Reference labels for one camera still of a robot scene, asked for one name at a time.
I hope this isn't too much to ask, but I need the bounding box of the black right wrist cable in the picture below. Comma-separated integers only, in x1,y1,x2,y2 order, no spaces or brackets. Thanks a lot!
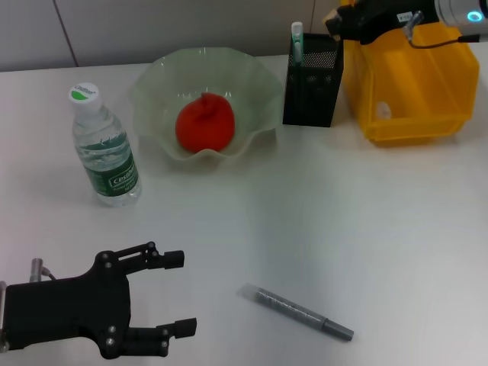
403,10,482,50

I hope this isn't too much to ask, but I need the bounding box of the green glass fruit plate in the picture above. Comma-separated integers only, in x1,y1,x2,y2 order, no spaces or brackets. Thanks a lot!
131,46,284,172

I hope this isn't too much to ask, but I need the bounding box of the green utility knife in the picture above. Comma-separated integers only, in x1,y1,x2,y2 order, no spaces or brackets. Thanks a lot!
291,21,305,66

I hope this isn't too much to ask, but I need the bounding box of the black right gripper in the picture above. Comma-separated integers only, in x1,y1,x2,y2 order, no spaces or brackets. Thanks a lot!
326,0,440,46

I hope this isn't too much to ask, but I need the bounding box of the clear green-label water bottle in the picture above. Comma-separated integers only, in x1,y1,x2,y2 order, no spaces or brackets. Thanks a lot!
68,82,143,209

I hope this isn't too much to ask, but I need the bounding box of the black mesh pen holder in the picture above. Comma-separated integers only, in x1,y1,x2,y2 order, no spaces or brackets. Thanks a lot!
282,32,345,128

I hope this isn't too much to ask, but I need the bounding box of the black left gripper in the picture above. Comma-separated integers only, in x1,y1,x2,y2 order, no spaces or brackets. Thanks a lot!
2,241,198,360

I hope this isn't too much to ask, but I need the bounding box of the silver left wrist socket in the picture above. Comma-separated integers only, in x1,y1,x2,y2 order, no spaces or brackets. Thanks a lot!
29,258,44,284

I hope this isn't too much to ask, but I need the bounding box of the red soft tomato toy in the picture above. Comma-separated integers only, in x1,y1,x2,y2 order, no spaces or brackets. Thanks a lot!
175,91,236,154

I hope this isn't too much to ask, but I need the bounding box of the grey marker pen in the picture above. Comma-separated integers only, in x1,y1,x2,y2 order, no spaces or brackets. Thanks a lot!
239,282,355,342

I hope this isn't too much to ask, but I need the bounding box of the yellow plastic bin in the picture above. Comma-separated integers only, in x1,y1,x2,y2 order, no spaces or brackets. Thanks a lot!
339,0,480,148

